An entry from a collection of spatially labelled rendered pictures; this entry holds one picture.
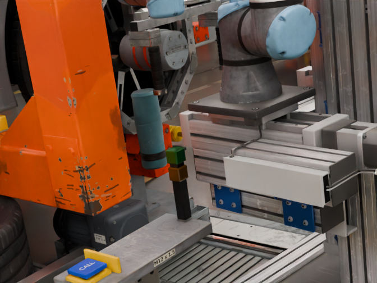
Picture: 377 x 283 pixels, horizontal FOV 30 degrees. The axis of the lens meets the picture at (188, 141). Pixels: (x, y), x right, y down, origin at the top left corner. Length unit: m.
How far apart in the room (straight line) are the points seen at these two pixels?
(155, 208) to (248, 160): 1.22
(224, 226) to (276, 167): 1.39
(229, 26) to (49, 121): 0.58
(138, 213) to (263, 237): 0.62
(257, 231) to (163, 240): 0.93
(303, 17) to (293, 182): 0.35
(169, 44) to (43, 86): 0.56
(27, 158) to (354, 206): 0.92
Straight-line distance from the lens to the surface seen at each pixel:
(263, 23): 1.52
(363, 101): 1.68
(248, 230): 2.78
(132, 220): 2.25
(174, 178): 1.92
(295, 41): 1.53
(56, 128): 1.91
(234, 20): 1.63
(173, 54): 2.33
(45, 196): 2.06
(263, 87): 1.65
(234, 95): 1.65
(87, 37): 1.86
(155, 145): 2.32
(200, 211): 2.77
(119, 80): 2.50
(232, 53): 1.65
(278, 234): 2.72
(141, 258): 1.80
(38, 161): 2.02
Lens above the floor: 1.22
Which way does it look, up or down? 16 degrees down
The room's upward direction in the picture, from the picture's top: 8 degrees counter-clockwise
